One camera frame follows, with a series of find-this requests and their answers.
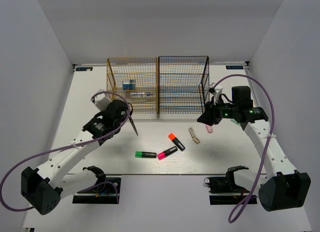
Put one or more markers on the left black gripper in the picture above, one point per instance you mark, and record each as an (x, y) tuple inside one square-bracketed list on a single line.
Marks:
[(102, 113)]

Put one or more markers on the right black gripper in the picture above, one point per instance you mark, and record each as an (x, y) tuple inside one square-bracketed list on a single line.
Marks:
[(210, 115)]

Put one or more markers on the pink eraser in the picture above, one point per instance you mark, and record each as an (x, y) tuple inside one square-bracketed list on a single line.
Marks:
[(209, 129)]

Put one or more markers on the black handled scissors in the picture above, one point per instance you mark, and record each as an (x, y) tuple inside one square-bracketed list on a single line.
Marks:
[(132, 122)]

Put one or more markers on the blue tape dispenser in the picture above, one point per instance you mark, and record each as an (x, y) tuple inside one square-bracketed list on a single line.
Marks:
[(129, 85)]

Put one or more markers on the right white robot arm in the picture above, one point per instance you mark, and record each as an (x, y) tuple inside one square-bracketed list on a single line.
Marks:
[(284, 186)]

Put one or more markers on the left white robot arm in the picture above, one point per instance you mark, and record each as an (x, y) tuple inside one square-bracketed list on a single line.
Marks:
[(44, 186)]

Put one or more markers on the white correction tape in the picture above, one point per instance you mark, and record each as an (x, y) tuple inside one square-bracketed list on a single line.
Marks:
[(191, 131)]

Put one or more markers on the beige eraser block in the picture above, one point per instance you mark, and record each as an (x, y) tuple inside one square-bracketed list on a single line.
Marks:
[(196, 140)]

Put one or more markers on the right table label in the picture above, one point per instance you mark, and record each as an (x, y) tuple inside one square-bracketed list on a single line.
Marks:
[(234, 67)]

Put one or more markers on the table label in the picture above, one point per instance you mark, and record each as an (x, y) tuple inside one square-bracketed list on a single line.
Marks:
[(234, 67), (84, 69)]

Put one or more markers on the green highlighter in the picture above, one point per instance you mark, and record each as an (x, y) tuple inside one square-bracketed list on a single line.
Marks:
[(142, 154)]

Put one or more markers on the left table label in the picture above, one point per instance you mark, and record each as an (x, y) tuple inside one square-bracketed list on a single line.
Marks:
[(84, 69)]

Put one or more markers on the pink highlighter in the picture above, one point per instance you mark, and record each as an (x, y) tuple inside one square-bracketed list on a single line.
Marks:
[(166, 153)]

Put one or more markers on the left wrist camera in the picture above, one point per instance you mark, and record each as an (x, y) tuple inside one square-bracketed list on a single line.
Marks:
[(101, 100)]

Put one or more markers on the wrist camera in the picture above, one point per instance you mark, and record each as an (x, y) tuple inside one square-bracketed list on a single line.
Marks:
[(101, 100), (216, 91)]

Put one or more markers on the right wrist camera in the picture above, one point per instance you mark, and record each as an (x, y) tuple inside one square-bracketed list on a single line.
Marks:
[(216, 91)]

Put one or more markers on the gold wire shelf rack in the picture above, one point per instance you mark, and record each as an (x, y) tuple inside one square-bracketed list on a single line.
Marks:
[(135, 79)]

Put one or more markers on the black wire shelf rack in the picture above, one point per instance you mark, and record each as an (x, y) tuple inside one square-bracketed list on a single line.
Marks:
[(182, 83)]

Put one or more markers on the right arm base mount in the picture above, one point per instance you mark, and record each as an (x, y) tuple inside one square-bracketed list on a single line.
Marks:
[(221, 193)]

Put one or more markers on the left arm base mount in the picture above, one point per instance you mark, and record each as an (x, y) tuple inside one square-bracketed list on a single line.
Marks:
[(105, 194)]

